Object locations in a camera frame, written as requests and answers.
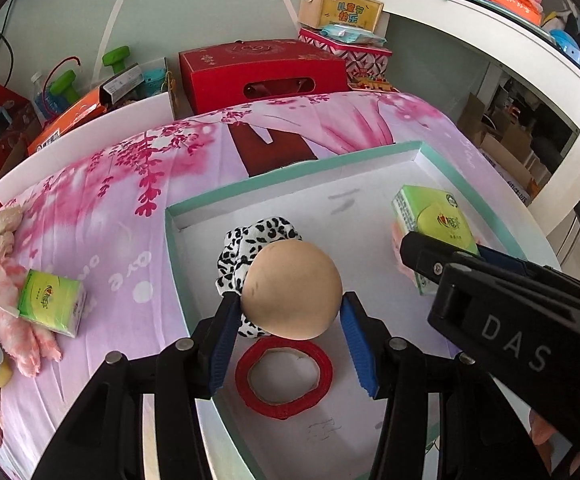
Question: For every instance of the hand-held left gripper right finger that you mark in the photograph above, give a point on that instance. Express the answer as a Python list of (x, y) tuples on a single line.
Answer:
[(357, 345)]

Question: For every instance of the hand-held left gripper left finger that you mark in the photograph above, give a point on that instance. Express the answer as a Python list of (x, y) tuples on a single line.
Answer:
[(224, 345)]

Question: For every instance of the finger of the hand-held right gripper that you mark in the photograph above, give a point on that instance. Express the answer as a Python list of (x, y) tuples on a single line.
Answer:
[(425, 252), (500, 255)]

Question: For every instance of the red tape roll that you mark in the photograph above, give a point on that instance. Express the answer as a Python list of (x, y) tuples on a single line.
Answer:
[(322, 362)]

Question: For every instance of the green tissue pack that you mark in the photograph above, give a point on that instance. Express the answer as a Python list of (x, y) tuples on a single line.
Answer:
[(49, 300), (420, 210)]

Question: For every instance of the beige makeup puff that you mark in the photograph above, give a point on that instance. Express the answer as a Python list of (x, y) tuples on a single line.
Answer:
[(292, 290)]

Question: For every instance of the leopard print scrunchie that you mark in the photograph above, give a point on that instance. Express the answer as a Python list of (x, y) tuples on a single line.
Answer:
[(250, 240)]

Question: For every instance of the shallow teal-edged white box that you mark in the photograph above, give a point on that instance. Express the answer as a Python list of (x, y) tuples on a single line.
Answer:
[(320, 200)]

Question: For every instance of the person's right hand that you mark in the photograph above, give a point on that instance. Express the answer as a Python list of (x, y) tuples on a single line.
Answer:
[(545, 430)]

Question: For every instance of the brown cardboard boxes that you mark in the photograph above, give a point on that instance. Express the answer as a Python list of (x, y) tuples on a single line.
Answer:
[(500, 150)]

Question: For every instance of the pink cartoon printed bedsheet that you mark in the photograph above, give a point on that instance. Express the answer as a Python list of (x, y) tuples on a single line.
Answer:
[(119, 220)]

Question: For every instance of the small colourful toy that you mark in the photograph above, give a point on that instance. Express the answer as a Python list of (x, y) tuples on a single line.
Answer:
[(375, 84)]

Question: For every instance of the red patterned box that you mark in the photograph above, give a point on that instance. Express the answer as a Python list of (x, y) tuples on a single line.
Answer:
[(360, 62)]

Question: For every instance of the white desk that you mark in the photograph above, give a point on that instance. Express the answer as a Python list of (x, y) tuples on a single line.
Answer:
[(495, 45)]

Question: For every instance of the blue plastic object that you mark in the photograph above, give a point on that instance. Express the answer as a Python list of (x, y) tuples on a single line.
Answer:
[(570, 47)]

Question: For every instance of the light blue wipes packet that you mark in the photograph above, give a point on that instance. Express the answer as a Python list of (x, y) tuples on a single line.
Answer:
[(355, 35)]

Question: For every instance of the white headboard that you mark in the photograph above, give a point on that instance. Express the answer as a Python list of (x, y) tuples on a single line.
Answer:
[(69, 145)]

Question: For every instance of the red gift box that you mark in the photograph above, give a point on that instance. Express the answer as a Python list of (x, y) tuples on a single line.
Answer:
[(250, 67)]

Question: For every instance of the orange cardboard box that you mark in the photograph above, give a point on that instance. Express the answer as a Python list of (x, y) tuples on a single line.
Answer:
[(64, 122)]

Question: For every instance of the teal small case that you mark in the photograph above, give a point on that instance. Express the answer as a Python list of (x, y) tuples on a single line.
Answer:
[(154, 80)]

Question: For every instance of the open cardboard box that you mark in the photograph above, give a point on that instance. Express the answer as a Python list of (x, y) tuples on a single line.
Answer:
[(124, 87)]

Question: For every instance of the plastic bottle with blue liquid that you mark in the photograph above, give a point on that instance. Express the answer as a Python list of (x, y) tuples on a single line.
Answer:
[(40, 97)]

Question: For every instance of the green dumbbells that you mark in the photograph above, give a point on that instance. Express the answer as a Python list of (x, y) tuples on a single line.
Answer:
[(57, 67)]

